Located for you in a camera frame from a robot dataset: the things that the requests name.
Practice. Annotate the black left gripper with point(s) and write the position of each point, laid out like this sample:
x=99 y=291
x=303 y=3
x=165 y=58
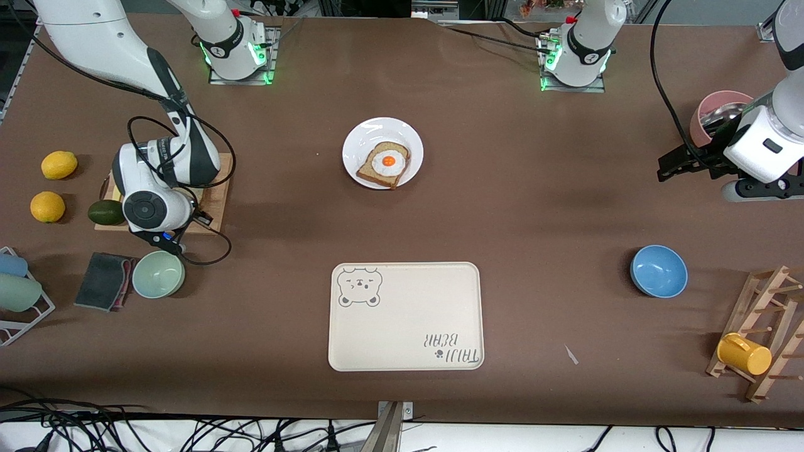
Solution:
x=708 y=158

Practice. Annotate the fried egg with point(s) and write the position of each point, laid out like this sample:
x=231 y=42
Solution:
x=388 y=162

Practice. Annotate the toast slice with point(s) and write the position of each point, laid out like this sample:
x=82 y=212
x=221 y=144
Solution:
x=367 y=172

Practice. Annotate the white round plate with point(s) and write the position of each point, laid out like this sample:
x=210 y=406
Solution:
x=361 y=141

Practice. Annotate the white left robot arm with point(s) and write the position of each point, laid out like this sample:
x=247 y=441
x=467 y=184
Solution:
x=584 y=44

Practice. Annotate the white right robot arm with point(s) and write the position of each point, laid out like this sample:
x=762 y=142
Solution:
x=94 y=37

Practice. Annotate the shiny metal ladle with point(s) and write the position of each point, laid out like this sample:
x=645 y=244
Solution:
x=722 y=116

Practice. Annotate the pink bowl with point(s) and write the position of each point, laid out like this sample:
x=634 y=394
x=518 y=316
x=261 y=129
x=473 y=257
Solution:
x=716 y=99

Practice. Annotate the blue bowl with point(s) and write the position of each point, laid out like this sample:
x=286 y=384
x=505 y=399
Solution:
x=658 y=271

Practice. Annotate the wooden mug rack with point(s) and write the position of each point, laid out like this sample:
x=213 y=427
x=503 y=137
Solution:
x=763 y=295

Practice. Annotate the yellow mug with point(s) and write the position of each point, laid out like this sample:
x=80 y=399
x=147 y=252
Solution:
x=744 y=355

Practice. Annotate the small white tape scrap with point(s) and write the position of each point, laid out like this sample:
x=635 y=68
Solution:
x=571 y=355

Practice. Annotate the cream bear print tray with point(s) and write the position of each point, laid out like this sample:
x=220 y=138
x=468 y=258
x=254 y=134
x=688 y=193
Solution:
x=405 y=320

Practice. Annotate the wooden cutting board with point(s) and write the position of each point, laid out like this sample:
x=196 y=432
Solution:
x=217 y=207

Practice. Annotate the pale green bowl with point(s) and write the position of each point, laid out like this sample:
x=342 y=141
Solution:
x=158 y=276

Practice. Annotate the green avocado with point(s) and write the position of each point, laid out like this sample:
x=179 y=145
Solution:
x=103 y=212

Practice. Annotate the dark grey folded cloth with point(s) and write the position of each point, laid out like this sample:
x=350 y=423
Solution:
x=100 y=281

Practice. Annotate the yellow lemon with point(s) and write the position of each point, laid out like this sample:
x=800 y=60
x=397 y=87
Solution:
x=59 y=165
x=48 y=207

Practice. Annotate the lower yellow lemon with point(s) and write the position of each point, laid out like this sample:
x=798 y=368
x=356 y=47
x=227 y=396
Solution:
x=48 y=207

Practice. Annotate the pale green cup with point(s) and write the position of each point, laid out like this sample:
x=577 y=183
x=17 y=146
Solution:
x=17 y=293

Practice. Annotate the light blue cup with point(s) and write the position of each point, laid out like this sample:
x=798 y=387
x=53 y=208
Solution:
x=11 y=265

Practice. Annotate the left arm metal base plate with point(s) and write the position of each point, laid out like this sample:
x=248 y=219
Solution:
x=571 y=90

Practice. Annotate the aluminium frame corner bracket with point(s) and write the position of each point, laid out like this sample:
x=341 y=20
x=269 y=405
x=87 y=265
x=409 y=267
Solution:
x=763 y=30

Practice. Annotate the metal table edge bracket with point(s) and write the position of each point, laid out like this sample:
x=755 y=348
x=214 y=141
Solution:
x=391 y=430

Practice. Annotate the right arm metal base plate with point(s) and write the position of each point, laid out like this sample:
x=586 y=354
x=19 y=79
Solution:
x=239 y=81

